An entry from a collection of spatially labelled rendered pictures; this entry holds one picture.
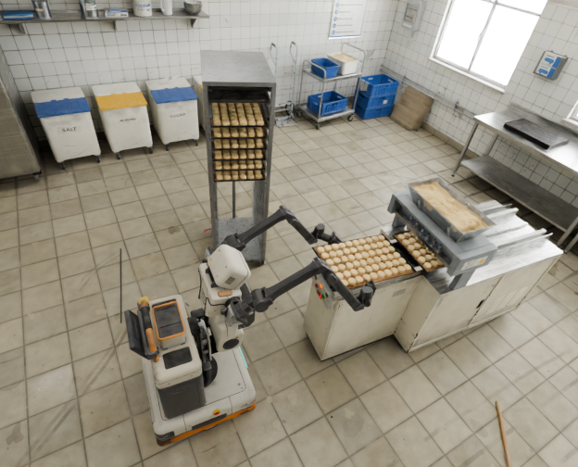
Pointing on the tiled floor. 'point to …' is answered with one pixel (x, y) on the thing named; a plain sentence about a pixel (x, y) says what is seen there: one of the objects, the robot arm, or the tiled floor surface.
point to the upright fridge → (1, 114)
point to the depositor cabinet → (432, 295)
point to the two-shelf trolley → (323, 89)
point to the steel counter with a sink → (534, 195)
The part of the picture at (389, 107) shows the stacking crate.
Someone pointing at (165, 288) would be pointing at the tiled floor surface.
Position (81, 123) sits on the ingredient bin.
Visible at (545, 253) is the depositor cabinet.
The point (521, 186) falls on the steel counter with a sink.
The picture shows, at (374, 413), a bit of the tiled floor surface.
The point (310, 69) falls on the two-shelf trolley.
